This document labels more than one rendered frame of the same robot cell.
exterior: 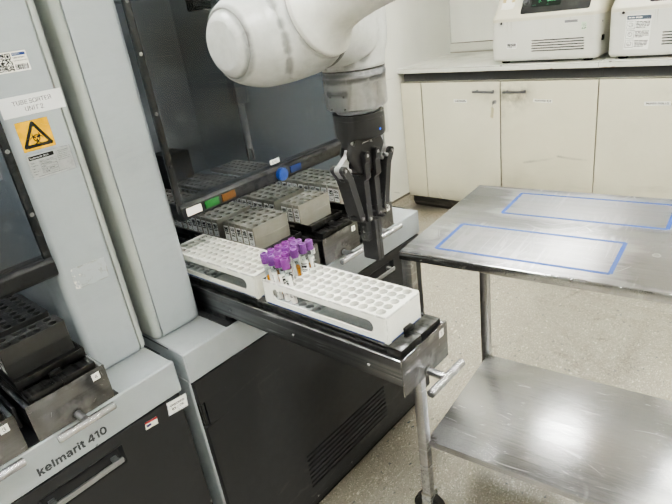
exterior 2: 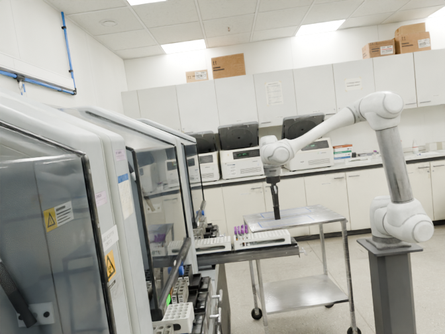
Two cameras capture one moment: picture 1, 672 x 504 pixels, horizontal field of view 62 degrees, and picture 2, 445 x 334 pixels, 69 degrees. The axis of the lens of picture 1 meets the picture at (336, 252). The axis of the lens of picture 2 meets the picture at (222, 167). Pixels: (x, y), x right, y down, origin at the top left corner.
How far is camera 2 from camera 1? 1.31 m
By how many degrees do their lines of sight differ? 45
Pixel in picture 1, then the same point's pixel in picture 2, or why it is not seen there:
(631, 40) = (230, 173)
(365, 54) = not seen: hidden behind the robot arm
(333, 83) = (272, 167)
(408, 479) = not seen: outside the picture
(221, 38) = (281, 153)
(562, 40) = (205, 174)
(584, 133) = (220, 209)
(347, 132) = (275, 180)
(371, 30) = not seen: hidden behind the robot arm
